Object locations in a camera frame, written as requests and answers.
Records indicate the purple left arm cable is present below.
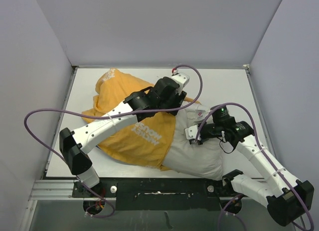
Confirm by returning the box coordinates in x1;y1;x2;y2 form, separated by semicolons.
23;64;203;219

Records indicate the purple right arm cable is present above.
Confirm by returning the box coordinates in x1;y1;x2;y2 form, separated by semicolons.
195;103;315;231

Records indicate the blue yellow Mickey pillowcase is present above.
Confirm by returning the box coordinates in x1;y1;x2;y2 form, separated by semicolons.
82;68;200;171

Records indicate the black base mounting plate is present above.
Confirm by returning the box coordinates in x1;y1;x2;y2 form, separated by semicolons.
71;175;252;216

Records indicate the aluminium frame rail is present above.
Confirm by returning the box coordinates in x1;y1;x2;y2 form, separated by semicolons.
19;180;306;231

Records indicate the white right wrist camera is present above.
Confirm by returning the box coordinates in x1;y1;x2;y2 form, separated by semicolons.
184;125;200;140

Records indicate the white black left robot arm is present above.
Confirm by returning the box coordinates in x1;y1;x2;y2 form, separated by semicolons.
59;73;189;197

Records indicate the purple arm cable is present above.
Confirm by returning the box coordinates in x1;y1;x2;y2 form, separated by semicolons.
195;103;315;231
23;64;203;219

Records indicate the white pillow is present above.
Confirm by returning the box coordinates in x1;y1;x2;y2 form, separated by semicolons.
162;103;223;181

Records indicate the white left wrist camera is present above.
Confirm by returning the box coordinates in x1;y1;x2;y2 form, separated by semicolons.
171;69;190;89

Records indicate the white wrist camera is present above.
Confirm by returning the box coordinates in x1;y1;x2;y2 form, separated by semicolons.
171;69;190;89
184;125;200;140

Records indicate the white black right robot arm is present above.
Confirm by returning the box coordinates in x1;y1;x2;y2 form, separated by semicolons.
185;104;314;226

